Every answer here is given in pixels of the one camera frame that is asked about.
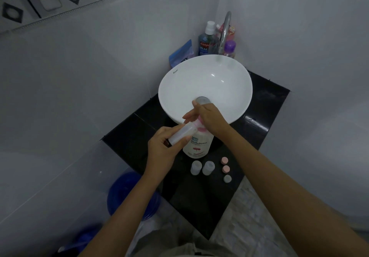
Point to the white hand sanitizer pump bottle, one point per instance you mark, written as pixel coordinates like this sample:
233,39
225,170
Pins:
199,148

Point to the chrome faucet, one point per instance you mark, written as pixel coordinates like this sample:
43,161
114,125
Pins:
226,26

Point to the small translucent bottle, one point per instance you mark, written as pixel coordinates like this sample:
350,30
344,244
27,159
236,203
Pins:
184,132
208,168
196,168

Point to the blue mouthwash bottle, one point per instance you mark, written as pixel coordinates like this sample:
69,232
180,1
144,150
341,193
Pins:
204,44

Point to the pink red tube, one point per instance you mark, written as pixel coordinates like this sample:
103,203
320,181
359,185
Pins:
230,33

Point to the blue plastic bucket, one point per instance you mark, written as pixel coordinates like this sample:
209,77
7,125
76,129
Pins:
121,190

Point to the person's right forearm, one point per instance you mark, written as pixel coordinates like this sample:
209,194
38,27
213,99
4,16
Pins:
282,196

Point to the white ceramic sink basin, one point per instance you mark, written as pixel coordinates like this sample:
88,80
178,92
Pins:
201,78

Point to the person's white printed shirt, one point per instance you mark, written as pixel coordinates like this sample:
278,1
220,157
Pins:
184,251

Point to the person's right hand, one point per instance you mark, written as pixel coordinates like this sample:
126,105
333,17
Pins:
212,119

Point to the metal sink drain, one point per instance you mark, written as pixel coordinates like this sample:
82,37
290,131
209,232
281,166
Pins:
204,99

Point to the person's left forearm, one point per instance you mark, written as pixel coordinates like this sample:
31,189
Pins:
124,216

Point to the pink cap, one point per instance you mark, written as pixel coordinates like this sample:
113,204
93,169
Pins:
226,169
225,160

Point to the white cap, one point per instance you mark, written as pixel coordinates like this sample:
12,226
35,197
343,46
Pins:
227,179

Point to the blue pouch packet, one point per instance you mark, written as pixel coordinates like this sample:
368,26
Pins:
180,56

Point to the purple capped bottle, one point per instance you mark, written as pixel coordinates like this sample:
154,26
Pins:
229,46

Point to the person's left hand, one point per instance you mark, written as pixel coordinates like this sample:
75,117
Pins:
160,153

